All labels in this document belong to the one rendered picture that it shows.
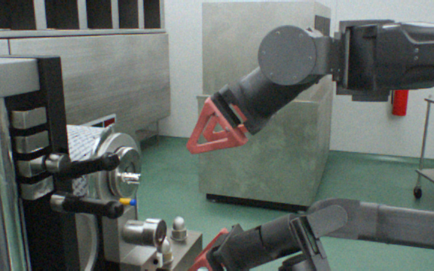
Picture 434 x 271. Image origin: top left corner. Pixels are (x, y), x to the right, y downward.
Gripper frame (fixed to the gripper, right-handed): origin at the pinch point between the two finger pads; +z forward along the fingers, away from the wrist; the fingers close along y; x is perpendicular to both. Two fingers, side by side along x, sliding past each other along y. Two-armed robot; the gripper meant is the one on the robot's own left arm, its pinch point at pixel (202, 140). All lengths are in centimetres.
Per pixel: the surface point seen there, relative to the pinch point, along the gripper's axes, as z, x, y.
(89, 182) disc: 14.6, 4.8, -5.4
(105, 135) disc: 11.1, 9.0, -0.7
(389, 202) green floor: 50, -137, 319
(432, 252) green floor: 31, -151, 236
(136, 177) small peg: 11.4, 1.6, -0.8
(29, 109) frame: -4.9, 8.4, -28.2
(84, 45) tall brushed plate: 30, 38, 42
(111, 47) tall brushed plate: 31, 37, 55
